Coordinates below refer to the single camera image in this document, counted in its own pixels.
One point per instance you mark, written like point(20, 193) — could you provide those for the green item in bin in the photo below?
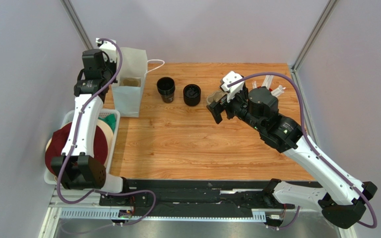
point(111, 121)

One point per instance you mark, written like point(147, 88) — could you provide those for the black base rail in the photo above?
point(196, 199)

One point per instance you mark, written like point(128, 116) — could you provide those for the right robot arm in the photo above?
point(341, 198)

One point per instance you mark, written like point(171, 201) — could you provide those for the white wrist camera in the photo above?
point(231, 84)
point(108, 49)

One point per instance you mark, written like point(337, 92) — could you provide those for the beige round plate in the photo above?
point(109, 135)

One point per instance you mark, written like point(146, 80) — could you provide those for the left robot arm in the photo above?
point(77, 167)

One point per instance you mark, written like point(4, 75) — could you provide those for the maroon cloth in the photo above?
point(56, 145)

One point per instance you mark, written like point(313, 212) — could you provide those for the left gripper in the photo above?
point(112, 65)

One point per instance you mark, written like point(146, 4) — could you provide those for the white plastic bin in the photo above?
point(104, 142)

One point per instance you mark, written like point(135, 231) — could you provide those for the pulp cup carrier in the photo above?
point(131, 82)
point(215, 97)

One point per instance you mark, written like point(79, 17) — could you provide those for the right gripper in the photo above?
point(227, 107)

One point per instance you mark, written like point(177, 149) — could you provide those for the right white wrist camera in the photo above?
point(231, 84)

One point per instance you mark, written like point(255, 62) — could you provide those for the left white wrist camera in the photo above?
point(108, 49)

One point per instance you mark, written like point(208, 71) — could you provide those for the white paper bag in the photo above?
point(127, 100)

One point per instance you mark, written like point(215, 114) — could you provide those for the black lidded coffee cup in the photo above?
point(192, 95)

